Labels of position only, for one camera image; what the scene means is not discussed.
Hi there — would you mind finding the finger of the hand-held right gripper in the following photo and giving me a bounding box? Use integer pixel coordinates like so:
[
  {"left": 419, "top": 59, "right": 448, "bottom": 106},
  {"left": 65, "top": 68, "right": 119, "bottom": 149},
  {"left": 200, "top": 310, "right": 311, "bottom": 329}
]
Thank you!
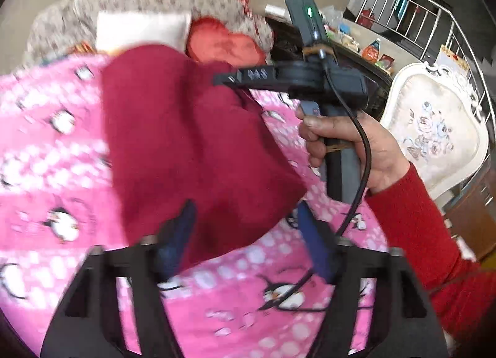
[{"left": 213, "top": 67, "right": 277, "bottom": 91}]

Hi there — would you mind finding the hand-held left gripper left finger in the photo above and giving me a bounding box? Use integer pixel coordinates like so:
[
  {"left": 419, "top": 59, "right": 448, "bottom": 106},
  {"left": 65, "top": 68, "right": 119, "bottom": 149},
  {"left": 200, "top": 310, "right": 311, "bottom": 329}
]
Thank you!
[{"left": 41, "top": 199, "right": 198, "bottom": 358}]

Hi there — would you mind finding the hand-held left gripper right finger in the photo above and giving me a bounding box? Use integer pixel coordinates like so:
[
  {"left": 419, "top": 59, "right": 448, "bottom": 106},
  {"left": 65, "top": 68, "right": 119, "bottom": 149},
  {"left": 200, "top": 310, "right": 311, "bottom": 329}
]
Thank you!
[{"left": 296, "top": 202, "right": 450, "bottom": 358}]

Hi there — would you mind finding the dark red sweater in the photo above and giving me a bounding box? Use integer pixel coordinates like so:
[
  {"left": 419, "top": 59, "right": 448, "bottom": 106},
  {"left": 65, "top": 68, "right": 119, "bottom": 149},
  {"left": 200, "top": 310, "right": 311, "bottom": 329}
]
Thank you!
[{"left": 101, "top": 44, "right": 308, "bottom": 273}]

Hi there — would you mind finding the person's right forearm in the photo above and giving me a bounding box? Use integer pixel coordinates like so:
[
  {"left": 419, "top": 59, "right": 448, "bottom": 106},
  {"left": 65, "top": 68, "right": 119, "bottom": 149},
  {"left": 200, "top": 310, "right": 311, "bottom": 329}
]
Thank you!
[{"left": 364, "top": 162, "right": 496, "bottom": 343}]

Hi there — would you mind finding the person's right hand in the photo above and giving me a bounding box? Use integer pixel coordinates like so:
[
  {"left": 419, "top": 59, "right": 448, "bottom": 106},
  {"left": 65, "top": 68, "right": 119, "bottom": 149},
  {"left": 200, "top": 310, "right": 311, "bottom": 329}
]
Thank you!
[{"left": 298, "top": 110, "right": 411, "bottom": 194}]

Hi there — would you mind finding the red heart-shaped cushion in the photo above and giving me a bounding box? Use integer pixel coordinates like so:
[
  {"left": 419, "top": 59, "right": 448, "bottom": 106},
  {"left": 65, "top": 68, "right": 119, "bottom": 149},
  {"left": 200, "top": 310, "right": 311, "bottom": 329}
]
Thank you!
[{"left": 186, "top": 17, "right": 268, "bottom": 66}]

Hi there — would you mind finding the red patterned cloth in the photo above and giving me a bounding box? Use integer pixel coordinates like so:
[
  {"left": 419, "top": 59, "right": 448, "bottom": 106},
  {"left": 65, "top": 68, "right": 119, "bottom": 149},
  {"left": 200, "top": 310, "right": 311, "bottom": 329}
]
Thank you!
[{"left": 234, "top": 0, "right": 268, "bottom": 33}]

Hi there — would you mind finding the dark wooden side table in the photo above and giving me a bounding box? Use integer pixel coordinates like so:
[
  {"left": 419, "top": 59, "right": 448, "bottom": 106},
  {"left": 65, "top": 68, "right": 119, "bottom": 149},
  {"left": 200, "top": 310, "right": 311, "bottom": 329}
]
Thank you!
[{"left": 265, "top": 17, "right": 394, "bottom": 122}]

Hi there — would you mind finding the orange snack bag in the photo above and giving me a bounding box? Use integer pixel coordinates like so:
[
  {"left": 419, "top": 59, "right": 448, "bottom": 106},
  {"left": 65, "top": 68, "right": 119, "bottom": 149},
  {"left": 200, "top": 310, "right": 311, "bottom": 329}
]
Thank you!
[{"left": 362, "top": 38, "right": 382, "bottom": 62}]

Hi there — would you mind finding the white pillow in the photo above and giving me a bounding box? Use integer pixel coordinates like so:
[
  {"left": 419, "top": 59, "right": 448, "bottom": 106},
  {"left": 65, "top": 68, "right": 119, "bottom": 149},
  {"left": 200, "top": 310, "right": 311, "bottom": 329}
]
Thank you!
[{"left": 95, "top": 10, "right": 192, "bottom": 54}]

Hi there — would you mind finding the white ornate chair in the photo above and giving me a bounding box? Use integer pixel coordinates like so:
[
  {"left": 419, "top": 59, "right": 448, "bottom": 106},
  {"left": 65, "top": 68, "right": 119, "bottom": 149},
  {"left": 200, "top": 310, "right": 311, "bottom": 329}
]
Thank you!
[{"left": 379, "top": 63, "right": 489, "bottom": 201}]

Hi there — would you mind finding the pink penguin print blanket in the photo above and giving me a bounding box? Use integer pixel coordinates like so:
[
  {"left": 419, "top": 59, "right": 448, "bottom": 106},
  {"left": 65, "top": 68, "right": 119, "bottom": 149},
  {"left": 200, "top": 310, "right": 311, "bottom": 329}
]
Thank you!
[{"left": 0, "top": 52, "right": 390, "bottom": 358}]

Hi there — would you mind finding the metal stair railing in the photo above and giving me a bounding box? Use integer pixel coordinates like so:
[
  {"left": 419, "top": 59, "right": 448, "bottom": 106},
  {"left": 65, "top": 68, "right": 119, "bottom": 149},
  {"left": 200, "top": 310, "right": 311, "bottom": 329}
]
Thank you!
[{"left": 351, "top": 0, "right": 496, "bottom": 126}]

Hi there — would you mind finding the wooden cabinet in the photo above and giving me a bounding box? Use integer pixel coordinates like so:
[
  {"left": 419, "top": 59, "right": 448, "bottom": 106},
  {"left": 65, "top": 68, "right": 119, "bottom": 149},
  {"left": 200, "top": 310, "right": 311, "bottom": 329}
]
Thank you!
[{"left": 442, "top": 172, "right": 496, "bottom": 262}]

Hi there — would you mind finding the black cable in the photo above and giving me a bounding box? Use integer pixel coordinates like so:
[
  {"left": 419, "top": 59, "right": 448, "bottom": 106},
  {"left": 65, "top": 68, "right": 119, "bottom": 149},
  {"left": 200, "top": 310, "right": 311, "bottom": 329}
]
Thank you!
[{"left": 267, "top": 50, "right": 374, "bottom": 312}]

